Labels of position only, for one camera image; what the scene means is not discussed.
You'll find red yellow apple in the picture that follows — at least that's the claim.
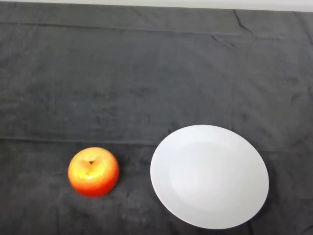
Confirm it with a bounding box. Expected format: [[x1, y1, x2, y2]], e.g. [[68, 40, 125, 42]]
[[67, 147, 120, 198]]

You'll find white round plate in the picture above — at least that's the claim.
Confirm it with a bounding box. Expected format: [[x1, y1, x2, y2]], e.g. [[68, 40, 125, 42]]
[[150, 124, 269, 230]]

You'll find black cloth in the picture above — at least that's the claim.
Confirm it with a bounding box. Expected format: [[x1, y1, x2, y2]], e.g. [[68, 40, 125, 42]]
[[0, 2, 313, 235]]

